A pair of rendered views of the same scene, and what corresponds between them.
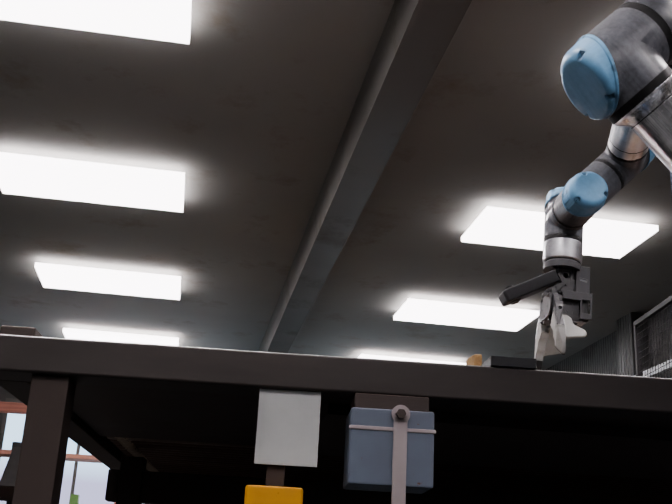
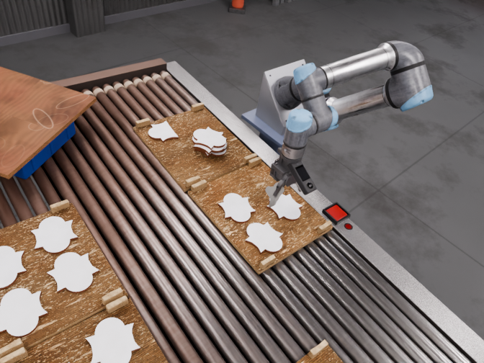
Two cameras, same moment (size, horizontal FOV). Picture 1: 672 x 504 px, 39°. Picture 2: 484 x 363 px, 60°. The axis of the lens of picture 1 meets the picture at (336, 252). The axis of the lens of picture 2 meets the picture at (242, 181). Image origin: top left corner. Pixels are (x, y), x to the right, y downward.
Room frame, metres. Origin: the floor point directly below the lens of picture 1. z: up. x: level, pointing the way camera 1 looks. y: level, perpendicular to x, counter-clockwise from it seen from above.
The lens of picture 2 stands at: (2.58, 0.27, 2.04)
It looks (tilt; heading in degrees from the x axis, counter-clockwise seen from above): 44 degrees down; 228
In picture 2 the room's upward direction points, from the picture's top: 11 degrees clockwise
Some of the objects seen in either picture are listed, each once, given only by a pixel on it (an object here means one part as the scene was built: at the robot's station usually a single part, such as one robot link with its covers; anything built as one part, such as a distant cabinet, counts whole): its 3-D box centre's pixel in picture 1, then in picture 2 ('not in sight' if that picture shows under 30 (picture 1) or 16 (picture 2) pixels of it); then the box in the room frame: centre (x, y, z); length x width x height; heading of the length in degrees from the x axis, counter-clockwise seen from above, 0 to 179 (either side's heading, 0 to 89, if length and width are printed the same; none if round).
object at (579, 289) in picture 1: (564, 295); (287, 166); (1.75, -0.44, 1.11); 0.09 x 0.08 x 0.12; 94
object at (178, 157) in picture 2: not in sight; (195, 144); (1.86, -0.86, 0.93); 0.41 x 0.35 x 0.02; 93
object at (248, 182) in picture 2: not in sight; (259, 209); (1.83, -0.44, 0.93); 0.41 x 0.35 x 0.02; 94
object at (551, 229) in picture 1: (564, 217); (298, 128); (1.75, -0.45, 1.27); 0.09 x 0.08 x 0.11; 3
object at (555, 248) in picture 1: (561, 255); (292, 148); (1.76, -0.44, 1.19); 0.08 x 0.08 x 0.05
